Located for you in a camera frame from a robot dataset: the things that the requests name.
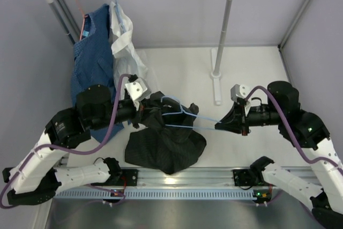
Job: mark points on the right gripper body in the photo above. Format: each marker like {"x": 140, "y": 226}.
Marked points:
{"x": 262, "y": 115}

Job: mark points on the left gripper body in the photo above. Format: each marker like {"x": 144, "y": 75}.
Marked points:
{"x": 125, "y": 112}

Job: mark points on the blue wire hanger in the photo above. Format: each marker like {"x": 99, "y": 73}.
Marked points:
{"x": 182, "y": 111}

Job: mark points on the black pinstriped shirt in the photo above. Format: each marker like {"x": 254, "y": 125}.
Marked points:
{"x": 156, "y": 146}

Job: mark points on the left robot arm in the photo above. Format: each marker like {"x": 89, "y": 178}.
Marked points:
{"x": 37, "y": 179}

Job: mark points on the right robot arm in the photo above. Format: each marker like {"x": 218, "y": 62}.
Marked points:
{"x": 278, "y": 104}

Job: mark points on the white shirt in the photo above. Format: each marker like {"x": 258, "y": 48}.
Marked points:
{"x": 126, "y": 58}

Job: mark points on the blue checked shirt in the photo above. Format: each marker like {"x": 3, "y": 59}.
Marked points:
{"x": 93, "y": 59}

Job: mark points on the light blue hanger with shirt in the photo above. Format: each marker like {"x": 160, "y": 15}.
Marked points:
{"x": 120, "y": 18}

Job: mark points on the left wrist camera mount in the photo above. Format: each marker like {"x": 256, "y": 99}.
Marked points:
{"x": 138, "y": 89}

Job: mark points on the aluminium mounting rail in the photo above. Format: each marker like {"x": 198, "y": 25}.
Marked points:
{"x": 201, "y": 178}

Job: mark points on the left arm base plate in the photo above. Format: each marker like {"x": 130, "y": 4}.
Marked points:
{"x": 127, "y": 177}

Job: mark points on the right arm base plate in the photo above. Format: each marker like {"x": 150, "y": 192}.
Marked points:
{"x": 245, "y": 179}

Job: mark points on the slotted cable duct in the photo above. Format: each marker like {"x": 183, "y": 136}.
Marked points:
{"x": 160, "y": 194}

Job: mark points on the pink wire hanger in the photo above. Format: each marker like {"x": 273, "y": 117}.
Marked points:
{"x": 84, "y": 15}

